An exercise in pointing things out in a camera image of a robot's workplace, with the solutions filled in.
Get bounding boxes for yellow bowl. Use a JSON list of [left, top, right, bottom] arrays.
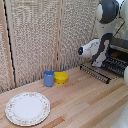
[[54, 71, 70, 85]]

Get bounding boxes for grey oven tray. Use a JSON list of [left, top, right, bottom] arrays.
[[101, 54, 128, 78]]

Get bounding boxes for white floral-rimmed plate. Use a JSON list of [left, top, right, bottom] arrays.
[[4, 91, 52, 127]]

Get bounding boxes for blue cup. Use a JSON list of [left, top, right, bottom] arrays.
[[43, 70, 56, 88]]

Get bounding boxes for beige woven folding screen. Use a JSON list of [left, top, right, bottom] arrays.
[[0, 0, 128, 94]]

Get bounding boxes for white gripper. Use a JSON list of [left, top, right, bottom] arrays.
[[90, 58, 105, 69]]

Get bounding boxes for orange bread piece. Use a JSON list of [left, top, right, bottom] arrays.
[[110, 50, 123, 58]]

